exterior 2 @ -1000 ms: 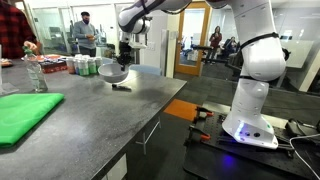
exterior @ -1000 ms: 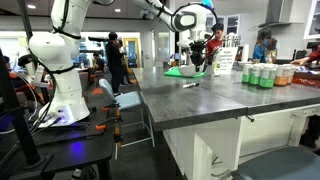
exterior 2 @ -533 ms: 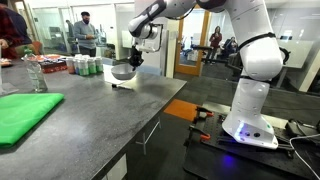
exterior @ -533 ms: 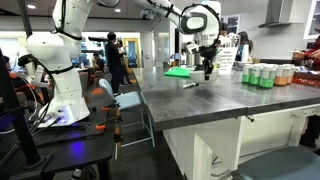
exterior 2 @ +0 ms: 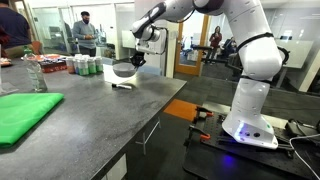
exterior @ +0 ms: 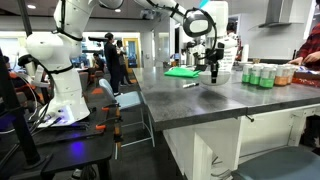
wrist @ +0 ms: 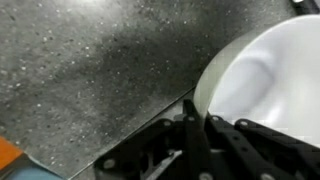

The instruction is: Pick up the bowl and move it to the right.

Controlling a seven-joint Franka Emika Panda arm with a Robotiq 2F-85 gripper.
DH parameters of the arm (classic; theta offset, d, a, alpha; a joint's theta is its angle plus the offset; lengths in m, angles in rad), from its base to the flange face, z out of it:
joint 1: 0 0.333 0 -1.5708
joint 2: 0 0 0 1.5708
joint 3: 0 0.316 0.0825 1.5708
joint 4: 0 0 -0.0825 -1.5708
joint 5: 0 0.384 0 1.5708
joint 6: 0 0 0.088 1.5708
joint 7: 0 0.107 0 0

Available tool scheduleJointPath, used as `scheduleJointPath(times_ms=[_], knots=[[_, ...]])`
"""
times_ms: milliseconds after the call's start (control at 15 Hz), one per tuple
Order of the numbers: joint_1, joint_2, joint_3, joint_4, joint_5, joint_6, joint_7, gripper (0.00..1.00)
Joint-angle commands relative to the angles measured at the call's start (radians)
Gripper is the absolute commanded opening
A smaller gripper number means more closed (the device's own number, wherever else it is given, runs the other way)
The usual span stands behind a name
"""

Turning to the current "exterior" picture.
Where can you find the red snack box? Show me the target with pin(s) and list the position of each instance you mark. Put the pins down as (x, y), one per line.
(306, 80)

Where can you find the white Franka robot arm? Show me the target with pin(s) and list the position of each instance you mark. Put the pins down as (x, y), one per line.
(65, 86)

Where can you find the white bowl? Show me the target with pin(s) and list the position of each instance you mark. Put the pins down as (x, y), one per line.
(225, 78)

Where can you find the standing person in dark jacket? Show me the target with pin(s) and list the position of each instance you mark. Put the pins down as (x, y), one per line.
(124, 65)

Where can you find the green folded cloth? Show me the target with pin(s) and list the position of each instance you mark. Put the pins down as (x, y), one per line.
(181, 72)

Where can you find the seated person in black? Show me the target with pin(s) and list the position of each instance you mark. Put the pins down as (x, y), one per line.
(98, 63)

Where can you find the steel range hood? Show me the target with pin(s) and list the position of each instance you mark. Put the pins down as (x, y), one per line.
(280, 13)

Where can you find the person in red plaid shirt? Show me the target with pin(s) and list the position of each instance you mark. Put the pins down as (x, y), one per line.
(310, 46)

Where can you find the standing person in black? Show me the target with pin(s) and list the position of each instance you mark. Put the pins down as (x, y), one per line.
(112, 63)

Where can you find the orange labelled can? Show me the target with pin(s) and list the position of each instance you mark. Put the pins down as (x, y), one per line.
(281, 77)
(291, 75)

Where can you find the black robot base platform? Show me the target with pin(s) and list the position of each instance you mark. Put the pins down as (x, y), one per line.
(76, 150)

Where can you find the light blue chair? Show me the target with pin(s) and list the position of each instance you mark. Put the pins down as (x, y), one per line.
(128, 100)

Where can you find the green labelled can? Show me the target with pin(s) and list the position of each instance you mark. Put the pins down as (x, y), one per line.
(267, 78)
(247, 74)
(255, 76)

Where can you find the white paper towel roll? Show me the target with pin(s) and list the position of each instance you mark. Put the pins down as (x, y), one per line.
(245, 53)

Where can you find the black white marker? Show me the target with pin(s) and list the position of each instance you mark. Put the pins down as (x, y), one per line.
(190, 85)

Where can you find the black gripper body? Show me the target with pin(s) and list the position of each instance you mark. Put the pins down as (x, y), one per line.
(215, 56)

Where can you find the black camera stand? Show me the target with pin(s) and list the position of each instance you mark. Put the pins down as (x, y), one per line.
(16, 116)

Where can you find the orange black clamp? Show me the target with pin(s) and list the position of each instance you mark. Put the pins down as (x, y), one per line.
(115, 128)
(111, 107)

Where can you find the white printed paper sheet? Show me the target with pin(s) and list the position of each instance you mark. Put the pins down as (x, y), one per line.
(228, 60)

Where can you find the grey blue stool seat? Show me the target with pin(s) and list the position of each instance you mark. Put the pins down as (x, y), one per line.
(283, 165)

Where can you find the yellow framed door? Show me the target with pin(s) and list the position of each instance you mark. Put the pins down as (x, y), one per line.
(132, 53)

